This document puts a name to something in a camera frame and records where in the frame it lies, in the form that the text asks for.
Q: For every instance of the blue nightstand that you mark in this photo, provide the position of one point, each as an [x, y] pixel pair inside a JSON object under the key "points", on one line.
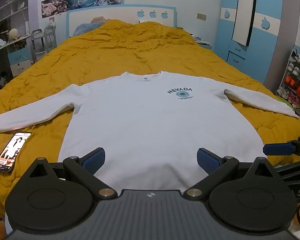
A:
{"points": [[205, 45]]}

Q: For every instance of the white and blue headboard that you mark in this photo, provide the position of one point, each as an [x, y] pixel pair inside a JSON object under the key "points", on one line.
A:
{"points": [[120, 12]]}

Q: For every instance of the white printed sweatshirt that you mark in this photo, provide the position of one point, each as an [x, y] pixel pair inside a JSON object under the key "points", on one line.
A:
{"points": [[145, 120]]}

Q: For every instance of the blue pillow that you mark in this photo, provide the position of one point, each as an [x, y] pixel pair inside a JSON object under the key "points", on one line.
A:
{"points": [[82, 28]]}

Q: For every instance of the grey metal chair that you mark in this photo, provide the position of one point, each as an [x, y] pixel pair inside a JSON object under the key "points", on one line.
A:
{"points": [[41, 43]]}

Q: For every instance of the wall poster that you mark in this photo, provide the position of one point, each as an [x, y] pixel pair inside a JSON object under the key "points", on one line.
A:
{"points": [[85, 0]]}

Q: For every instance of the wall switch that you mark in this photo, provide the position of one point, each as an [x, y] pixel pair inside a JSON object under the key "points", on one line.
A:
{"points": [[201, 16]]}

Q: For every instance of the white and blue desk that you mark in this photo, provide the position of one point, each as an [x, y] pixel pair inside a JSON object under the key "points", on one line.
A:
{"points": [[17, 60]]}

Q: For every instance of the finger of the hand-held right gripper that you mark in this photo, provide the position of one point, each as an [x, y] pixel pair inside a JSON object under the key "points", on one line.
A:
{"points": [[295, 167], [277, 149]]}

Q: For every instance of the black smartphone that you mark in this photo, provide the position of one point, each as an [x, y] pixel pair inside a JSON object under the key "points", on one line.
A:
{"points": [[11, 152]]}

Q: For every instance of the white wall socket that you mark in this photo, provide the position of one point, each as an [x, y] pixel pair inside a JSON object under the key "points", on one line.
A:
{"points": [[51, 19]]}

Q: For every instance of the cream round ball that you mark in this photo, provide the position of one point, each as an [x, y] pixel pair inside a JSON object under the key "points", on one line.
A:
{"points": [[13, 33]]}

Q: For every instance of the shoe rack with shoes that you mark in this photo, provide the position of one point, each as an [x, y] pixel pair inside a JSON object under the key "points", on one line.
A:
{"points": [[296, 82]]}

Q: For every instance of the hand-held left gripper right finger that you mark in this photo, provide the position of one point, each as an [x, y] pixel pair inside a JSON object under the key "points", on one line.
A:
{"points": [[207, 161]]}

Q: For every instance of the yellow quilted blanket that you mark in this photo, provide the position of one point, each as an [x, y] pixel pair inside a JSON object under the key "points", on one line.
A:
{"points": [[140, 50]]}

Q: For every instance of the blue drawer cabinet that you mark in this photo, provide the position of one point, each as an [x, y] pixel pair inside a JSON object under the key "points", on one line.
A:
{"points": [[236, 53]]}

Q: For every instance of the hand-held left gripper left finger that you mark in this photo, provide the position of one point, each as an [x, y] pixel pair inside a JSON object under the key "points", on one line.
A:
{"points": [[95, 161]]}

